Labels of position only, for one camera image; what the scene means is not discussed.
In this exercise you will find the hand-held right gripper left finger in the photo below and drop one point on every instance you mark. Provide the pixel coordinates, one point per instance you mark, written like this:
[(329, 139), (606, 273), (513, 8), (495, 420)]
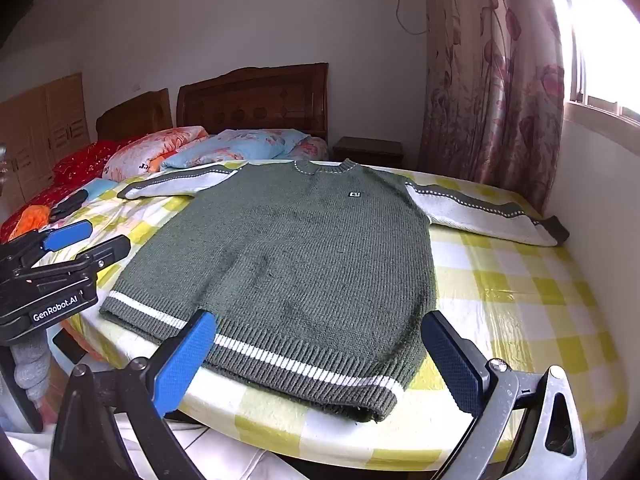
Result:
[(185, 360)]

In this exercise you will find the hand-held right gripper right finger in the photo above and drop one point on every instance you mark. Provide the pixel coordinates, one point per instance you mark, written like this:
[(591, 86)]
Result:
[(452, 365)]

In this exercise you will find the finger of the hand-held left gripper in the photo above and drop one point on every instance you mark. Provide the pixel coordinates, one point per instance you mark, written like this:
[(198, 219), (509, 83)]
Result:
[(107, 251), (67, 235)]

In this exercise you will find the green knitted sweater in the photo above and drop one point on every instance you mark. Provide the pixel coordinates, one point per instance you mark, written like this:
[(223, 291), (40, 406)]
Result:
[(300, 260)]

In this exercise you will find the small black object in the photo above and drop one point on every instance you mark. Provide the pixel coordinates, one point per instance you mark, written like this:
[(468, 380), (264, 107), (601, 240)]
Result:
[(70, 205)]

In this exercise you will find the orange cloth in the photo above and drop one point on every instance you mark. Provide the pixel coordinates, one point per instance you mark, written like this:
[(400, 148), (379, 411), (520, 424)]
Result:
[(27, 222)]

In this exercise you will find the light blue cloth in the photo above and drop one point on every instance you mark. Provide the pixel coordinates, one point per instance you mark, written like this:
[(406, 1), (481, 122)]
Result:
[(100, 189)]

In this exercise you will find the red quilt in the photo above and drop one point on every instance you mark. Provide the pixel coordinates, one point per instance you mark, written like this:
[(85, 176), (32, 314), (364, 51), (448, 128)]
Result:
[(85, 162)]

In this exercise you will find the yellow checked tablecloth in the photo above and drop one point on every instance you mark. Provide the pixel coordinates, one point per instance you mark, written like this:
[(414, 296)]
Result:
[(525, 310)]

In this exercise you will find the pink floral pillow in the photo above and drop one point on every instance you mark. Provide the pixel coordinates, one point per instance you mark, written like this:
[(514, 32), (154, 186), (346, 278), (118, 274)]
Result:
[(145, 152)]

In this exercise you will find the wooden louvered cabinet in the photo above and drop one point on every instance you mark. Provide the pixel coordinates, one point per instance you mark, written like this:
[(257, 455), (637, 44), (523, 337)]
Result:
[(45, 125)]

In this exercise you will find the small wooden headboard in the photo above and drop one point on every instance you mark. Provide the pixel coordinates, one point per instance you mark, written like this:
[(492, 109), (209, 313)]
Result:
[(135, 115)]

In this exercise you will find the blue floral folded quilt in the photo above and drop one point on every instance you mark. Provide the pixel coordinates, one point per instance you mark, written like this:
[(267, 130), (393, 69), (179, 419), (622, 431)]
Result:
[(240, 147)]

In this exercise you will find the large wooden headboard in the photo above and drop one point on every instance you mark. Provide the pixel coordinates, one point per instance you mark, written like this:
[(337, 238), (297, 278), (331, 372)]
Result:
[(250, 105)]

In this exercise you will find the dark wooden nightstand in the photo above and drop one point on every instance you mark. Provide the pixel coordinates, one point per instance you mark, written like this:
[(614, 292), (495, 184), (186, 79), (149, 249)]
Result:
[(367, 150)]

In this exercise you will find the pink floral curtain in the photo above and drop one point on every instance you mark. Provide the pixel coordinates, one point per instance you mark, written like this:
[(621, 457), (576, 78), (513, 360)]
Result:
[(490, 85)]

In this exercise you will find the window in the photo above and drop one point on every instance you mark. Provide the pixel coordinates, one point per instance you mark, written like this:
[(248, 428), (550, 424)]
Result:
[(610, 60)]

